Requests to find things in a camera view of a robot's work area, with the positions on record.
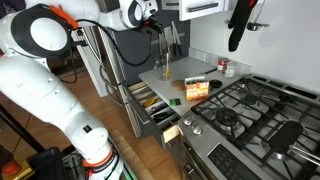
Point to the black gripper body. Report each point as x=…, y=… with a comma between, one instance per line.
x=151, y=26

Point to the yellow smiley-face spatula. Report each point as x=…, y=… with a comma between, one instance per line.
x=167, y=68

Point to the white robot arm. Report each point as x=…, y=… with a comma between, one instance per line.
x=33, y=83

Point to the clear glass mug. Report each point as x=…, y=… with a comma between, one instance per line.
x=161, y=71

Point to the yellow smiley face spatula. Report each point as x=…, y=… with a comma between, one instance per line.
x=150, y=101

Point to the steel magnetic knife strip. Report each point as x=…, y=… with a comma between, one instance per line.
x=154, y=42

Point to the round wooden coaster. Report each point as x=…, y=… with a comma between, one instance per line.
x=178, y=85

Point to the orange carton box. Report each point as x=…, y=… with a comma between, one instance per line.
x=196, y=90

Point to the green paper packet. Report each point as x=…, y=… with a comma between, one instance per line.
x=175, y=102

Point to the red labelled tin can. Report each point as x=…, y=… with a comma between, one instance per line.
x=222, y=66

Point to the small black round lid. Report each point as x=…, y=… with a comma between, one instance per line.
x=215, y=84

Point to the black oven mitt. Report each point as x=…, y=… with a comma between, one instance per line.
x=238, y=26

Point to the small glass jar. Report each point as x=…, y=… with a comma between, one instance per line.
x=230, y=70

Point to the open drawer with utensils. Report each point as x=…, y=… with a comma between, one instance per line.
x=171, y=133

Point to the stainless steel gas stove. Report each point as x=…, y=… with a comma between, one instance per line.
x=206, y=143

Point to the wooden robot stand board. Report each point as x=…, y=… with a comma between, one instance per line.
x=133, y=160

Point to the black control box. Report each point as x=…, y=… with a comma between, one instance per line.
x=46, y=163

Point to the yellow button box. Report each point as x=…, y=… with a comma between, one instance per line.
x=21, y=174

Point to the red emergency stop button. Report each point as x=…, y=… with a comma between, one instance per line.
x=10, y=167

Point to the white wall power outlet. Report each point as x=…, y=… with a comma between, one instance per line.
x=200, y=55

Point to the black metal frame bar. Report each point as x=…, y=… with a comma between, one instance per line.
x=20, y=128

